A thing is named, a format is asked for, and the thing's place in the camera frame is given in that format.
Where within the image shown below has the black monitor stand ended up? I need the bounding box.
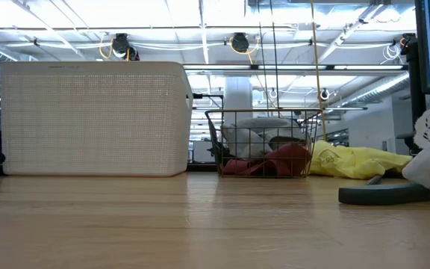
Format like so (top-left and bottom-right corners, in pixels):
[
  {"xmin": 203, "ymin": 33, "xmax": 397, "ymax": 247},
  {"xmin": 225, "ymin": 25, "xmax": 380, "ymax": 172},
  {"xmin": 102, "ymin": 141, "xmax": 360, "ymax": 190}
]
[{"xmin": 405, "ymin": 35, "xmax": 427, "ymax": 130}]

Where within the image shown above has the white building column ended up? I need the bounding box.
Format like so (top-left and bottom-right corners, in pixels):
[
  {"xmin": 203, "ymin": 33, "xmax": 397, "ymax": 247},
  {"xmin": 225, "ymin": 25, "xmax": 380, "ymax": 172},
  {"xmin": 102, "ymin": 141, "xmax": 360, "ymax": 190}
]
[{"xmin": 223, "ymin": 76, "xmax": 254, "ymax": 126}]

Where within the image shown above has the black ceiling cable reel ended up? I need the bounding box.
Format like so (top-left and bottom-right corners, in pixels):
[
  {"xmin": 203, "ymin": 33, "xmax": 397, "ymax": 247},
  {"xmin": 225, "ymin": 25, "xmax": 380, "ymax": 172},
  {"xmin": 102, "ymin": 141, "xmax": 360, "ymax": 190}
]
[
  {"xmin": 231, "ymin": 31, "xmax": 252, "ymax": 54},
  {"xmin": 399, "ymin": 32, "xmax": 417, "ymax": 55},
  {"xmin": 110, "ymin": 32, "xmax": 140, "ymax": 62}
]

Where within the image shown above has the yellow cable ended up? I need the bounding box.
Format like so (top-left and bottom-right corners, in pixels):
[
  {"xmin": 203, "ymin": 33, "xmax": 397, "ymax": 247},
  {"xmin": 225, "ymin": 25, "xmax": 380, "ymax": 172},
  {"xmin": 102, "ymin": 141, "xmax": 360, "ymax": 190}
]
[{"xmin": 309, "ymin": 0, "xmax": 328, "ymax": 142}]

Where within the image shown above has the yellow cloth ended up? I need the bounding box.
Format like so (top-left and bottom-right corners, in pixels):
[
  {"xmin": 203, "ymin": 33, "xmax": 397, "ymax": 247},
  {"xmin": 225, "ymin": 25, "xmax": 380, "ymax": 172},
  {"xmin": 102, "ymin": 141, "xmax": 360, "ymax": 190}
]
[{"xmin": 309, "ymin": 140, "xmax": 413, "ymax": 180}]

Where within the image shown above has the light grey cloth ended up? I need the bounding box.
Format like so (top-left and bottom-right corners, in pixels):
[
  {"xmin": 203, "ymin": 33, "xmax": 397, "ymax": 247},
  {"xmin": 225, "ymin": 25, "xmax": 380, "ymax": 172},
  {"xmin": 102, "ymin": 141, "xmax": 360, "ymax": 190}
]
[{"xmin": 220, "ymin": 117, "xmax": 308, "ymax": 160}]

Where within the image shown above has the thin black cable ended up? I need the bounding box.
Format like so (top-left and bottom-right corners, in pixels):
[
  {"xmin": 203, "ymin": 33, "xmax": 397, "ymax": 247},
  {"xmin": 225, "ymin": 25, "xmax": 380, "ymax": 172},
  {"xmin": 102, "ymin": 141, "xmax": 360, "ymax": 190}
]
[{"xmin": 256, "ymin": 0, "xmax": 272, "ymax": 109}]

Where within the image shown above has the gold wire basket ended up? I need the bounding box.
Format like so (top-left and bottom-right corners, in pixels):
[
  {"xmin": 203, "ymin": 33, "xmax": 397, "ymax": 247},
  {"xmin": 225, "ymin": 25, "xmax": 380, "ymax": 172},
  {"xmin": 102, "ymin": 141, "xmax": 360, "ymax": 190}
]
[{"xmin": 204, "ymin": 108, "xmax": 323, "ymax": 179}]

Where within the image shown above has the grey clothes hanger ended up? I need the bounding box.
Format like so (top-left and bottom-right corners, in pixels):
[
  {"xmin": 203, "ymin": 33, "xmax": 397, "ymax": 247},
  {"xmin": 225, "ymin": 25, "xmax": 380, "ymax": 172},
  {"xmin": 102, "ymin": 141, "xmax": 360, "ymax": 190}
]
[{"xmin": 337, "ymin": 174, "xmax": 430, "ymax": 206}]

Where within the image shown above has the white plastic storage bin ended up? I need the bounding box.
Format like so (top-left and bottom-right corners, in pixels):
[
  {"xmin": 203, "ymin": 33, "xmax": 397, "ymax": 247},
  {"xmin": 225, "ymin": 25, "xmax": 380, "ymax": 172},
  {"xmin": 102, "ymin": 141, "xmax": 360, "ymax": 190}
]
[{"xmin": 0, "ymin": 61, "xmax": 194, "ymax": 177}]

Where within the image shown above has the maroon cloth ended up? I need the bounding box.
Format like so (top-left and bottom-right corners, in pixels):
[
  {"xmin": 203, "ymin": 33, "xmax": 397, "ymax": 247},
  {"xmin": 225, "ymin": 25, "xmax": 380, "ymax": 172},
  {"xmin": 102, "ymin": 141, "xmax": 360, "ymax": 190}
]
[{"xmin": 220, "ymin": 143, "xmax": 313, "ymax": 177}]

